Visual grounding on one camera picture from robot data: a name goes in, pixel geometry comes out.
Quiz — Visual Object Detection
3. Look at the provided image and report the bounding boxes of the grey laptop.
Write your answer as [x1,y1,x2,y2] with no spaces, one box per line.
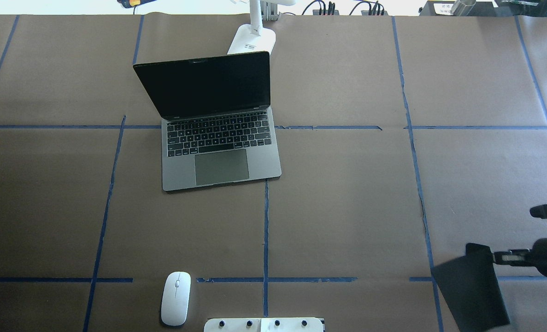
[133,51,282,191]

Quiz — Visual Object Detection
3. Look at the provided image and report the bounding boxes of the white computer mouse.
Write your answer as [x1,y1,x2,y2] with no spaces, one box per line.
[161,272,191,326]

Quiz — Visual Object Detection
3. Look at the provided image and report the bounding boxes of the white desk lamp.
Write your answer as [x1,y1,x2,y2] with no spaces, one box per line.
[227,0,297,54]

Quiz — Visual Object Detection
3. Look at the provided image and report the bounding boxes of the silver metal cylinder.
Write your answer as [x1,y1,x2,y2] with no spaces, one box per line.
[451,0,477,17]

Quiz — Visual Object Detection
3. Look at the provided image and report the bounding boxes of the lower black connector box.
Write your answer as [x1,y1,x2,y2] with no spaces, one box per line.
[348,0,388,16]

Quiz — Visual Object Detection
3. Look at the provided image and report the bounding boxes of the aluminium frame post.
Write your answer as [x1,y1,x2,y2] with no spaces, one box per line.
[260,0,279,22]

